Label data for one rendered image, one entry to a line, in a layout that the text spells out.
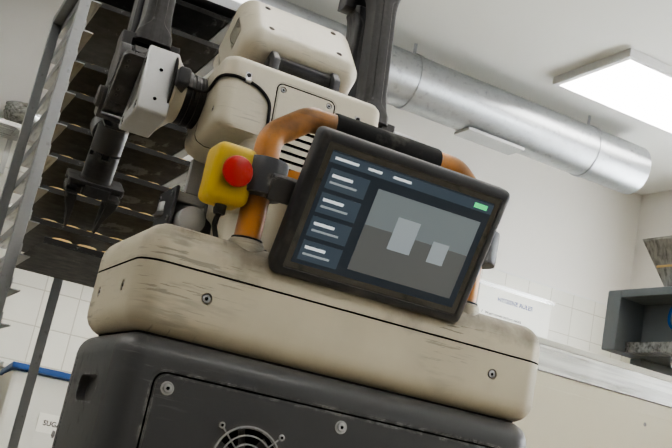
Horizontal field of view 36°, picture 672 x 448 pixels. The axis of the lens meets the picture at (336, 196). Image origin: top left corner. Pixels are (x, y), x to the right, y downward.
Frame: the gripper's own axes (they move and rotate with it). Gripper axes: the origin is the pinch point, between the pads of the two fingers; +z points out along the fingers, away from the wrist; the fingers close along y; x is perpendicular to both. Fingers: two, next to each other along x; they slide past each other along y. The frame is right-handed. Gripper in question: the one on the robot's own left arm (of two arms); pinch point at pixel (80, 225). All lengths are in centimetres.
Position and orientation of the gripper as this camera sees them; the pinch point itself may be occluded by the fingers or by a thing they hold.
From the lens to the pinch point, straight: 194.8
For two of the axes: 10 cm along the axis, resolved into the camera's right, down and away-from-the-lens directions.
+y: -8.8, -2.7, -3.8
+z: -3.6, 9.2, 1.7
